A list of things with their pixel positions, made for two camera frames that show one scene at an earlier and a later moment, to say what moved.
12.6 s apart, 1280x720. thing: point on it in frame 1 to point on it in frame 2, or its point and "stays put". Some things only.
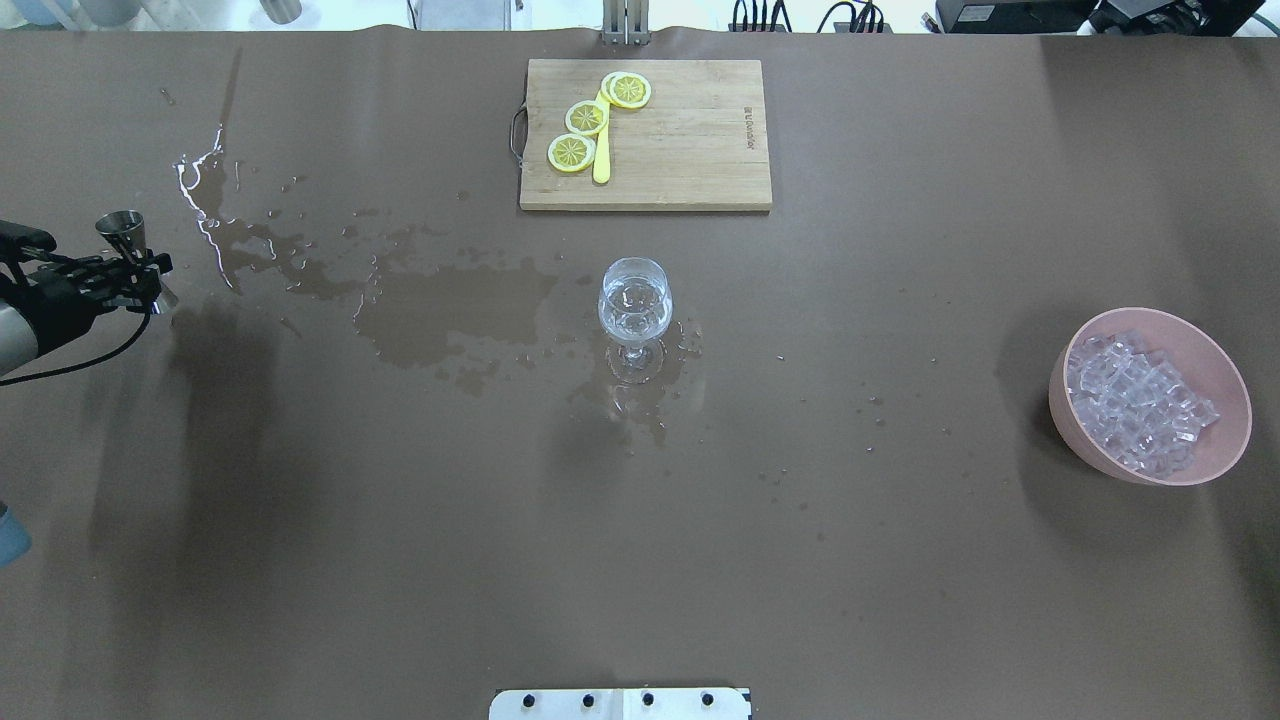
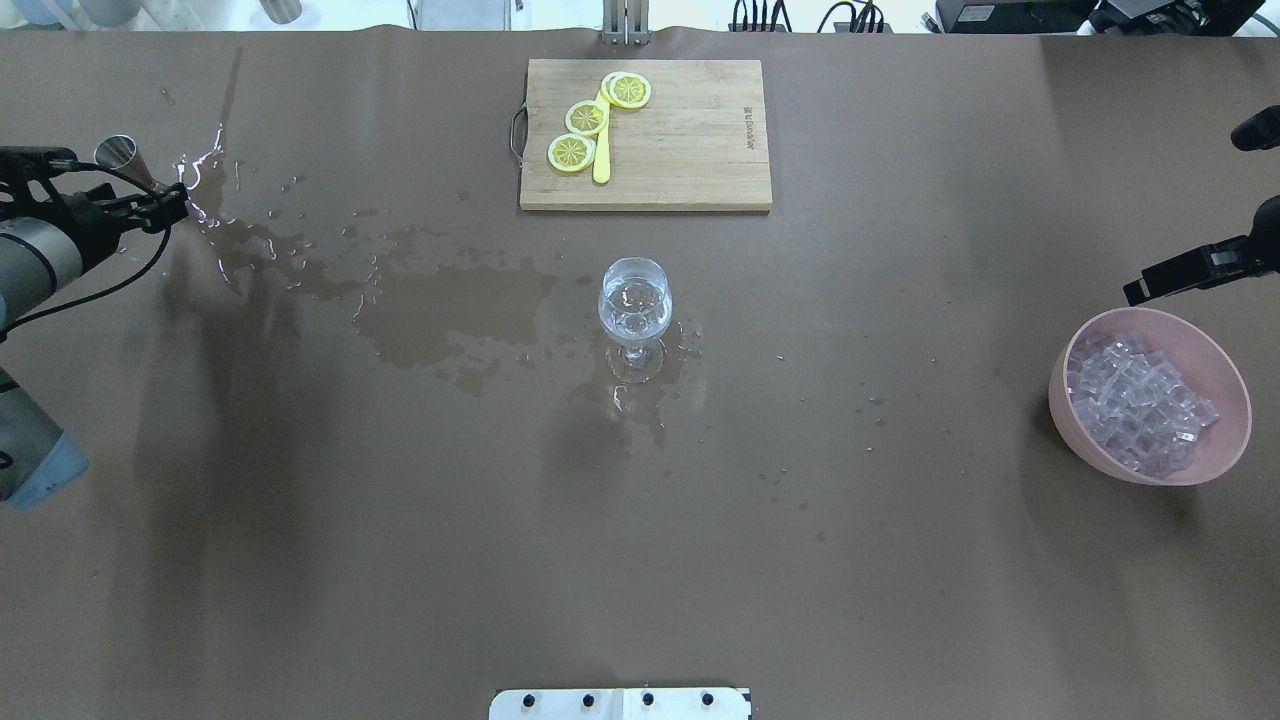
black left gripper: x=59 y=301 to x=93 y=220
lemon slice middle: x=586 y=117 stays put
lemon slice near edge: x=626 y=89 stays put
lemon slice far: x=571 y=153 stays put
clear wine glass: x=635 y=303 stays put
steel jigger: x=129 y=226 to x=119 y=154
